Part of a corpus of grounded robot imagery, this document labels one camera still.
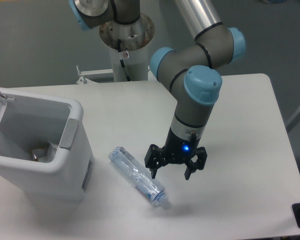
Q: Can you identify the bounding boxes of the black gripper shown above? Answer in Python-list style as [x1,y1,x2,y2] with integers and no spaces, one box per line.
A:
[144,128,207,180]

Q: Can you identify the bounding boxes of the crushed clear plastic bottle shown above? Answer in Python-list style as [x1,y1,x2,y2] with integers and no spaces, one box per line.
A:
[108,146,169,208]

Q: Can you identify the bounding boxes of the clear plastic wrapper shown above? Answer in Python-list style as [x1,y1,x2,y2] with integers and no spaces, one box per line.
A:
[37,142,58,163]

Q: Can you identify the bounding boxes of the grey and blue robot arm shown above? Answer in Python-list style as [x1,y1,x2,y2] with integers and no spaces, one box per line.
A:
[69,0,246,179]

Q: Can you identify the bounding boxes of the white open trash can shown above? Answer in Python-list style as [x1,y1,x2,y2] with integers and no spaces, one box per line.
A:
[0,88,94,201]

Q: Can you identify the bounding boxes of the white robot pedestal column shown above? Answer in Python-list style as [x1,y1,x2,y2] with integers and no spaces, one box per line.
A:
[98,12,156,83]

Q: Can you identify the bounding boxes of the white pedestal base frame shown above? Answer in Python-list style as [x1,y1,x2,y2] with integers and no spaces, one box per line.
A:
[75,64,152,85]

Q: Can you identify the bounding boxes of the black cable on pedestal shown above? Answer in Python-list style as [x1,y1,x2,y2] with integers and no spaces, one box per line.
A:
[117,38,131,82]

